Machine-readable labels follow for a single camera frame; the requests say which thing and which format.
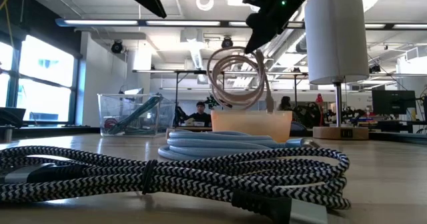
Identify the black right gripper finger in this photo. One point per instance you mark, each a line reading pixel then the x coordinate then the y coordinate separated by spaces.
pixel 263 35

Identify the black round ceiling device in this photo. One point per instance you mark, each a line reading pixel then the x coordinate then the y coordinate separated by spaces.
pixel 117 47
pixel 227 43

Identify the long ceiling light strip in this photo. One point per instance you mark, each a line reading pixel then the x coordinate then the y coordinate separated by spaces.
pixel 183 23

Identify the white shade table lamp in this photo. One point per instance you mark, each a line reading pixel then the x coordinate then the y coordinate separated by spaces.
pixel 333 34

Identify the orange translucent plastic bin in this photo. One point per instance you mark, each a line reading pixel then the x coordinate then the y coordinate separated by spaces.
pixel 250 124

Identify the clear plastic bin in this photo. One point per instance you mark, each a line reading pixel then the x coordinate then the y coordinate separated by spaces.
pixel 133 117

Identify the black computer monitor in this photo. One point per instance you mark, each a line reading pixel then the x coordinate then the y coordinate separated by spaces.
pixel 393 102

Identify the black angular device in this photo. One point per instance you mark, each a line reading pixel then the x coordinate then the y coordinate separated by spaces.
pixel 11 115

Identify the black metal frame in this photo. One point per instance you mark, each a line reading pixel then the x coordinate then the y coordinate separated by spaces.
pixel 187 72

